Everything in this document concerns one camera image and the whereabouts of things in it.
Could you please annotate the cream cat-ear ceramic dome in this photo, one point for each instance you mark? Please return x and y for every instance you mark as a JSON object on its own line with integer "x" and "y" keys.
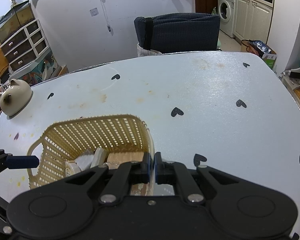
{"x": 15, "y": 97}

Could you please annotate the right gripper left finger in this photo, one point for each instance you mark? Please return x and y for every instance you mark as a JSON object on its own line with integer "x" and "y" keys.
{"x": 123, "y": 178}

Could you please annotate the glass fish tank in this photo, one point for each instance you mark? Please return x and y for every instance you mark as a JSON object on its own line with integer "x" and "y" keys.
{"x": 17, "y": 17}

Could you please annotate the white washing machine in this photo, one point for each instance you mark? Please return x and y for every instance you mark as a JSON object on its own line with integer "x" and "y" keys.
{"x": 226, "y": 11}

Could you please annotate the cardboard box with items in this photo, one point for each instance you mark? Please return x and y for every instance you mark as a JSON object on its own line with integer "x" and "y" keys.
{"x": 261, "y": 50}

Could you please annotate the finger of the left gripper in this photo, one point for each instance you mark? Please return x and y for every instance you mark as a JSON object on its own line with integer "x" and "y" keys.
{"x": 8, "y": 161}

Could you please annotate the beige plastic woven basket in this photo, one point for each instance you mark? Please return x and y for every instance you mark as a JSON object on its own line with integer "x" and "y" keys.
{"x": 67, "y": 140}

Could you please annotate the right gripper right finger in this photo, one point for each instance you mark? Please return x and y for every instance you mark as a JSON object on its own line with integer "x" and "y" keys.
{"x": 180, "y": 178}

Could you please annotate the white drawer shelf unit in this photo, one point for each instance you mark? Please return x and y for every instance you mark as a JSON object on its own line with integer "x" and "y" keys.
{"x": 25, "y": 46}

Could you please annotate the white wall switch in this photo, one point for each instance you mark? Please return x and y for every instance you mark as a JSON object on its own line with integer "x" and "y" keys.
{"x": 94, "y": 12}

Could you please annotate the white tape roll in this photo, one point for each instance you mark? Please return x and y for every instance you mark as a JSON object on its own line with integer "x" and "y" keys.
{"x": 71, "y": 168}

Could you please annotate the round wooden coaster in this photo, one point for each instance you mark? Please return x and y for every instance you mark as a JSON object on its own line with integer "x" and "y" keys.
{"x": 124, "y": 157}

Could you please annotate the dark blue chair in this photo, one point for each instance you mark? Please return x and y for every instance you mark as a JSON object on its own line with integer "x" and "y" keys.
{"x": 178, "y": 32}

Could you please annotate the white kitchen cabinet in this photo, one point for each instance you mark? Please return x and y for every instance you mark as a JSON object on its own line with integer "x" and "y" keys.
{"x": 252, "y": 20}

